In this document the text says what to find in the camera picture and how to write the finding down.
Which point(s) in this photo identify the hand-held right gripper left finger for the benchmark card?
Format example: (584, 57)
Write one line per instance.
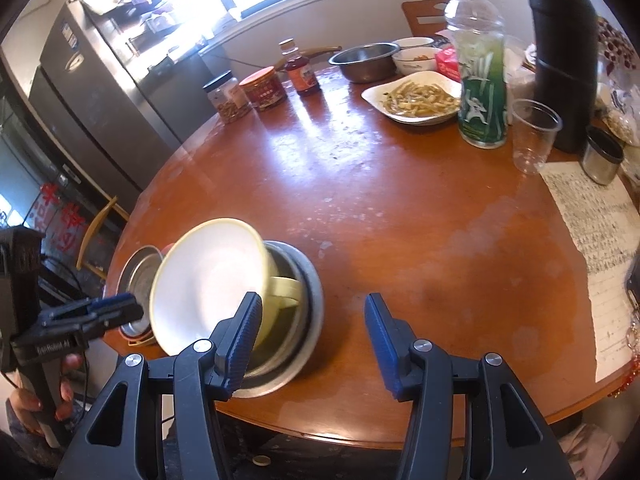
(242, 345)

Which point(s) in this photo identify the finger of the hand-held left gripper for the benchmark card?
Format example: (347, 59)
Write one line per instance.
(117, 305)

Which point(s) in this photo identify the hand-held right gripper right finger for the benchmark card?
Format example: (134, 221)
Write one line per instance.
(382, 350)

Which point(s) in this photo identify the shallow steel bowl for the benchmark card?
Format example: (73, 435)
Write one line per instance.
(137, 280)

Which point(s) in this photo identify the deep steel bowl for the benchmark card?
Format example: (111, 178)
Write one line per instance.
(305, 320)

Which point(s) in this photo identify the person's left hand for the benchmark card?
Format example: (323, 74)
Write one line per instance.
(22, 410)

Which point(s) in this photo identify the red window decoration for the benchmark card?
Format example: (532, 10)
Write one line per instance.
(60, 230)

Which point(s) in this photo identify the stainless steel refrigerator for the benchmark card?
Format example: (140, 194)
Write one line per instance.
(100, 100)

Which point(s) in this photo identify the printed bag on floor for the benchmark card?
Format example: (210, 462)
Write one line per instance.
(585, 450)

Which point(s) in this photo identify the clear jar with black lid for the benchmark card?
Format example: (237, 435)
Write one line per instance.
(227, 100)

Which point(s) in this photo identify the printed paper sheet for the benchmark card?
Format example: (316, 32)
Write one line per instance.
(590, 240)

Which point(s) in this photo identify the bunch of keys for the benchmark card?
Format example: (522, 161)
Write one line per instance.
(635, 330)

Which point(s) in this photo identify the white plate with food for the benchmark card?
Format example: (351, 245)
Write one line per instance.
(380, 96)

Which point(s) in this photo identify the red label jar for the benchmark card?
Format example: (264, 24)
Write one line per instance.
(262, 90)

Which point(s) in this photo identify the clear plastic cup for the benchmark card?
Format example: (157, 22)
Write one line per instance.
(535, 140)

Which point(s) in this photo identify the green label plastic bottle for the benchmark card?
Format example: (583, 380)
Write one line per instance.
(482, 100)

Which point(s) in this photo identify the brown sauce bottle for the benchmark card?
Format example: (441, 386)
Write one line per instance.
(302, 77)

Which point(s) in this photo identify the wide steel bowl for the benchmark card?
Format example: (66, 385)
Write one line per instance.
(365, 62)

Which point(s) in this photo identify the small steel cup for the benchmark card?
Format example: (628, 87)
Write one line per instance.
(600, 160)

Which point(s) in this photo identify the white patterned bowl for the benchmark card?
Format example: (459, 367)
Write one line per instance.
(415, 60)

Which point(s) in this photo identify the red packet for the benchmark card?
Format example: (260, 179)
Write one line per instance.
(447, 65)

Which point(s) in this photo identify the curved back wooden chair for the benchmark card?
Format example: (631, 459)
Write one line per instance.
(320, 51)

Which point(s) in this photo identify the clear bag of nuts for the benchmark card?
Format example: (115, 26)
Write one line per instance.
(622, 120)

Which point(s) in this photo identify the black thermos flask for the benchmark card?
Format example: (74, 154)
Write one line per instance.
(560, 60)

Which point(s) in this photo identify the red white patterned cloth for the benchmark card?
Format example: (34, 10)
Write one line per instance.
(620, 45)

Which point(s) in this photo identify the yellow frame chair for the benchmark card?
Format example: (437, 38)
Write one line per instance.
(100, 225)

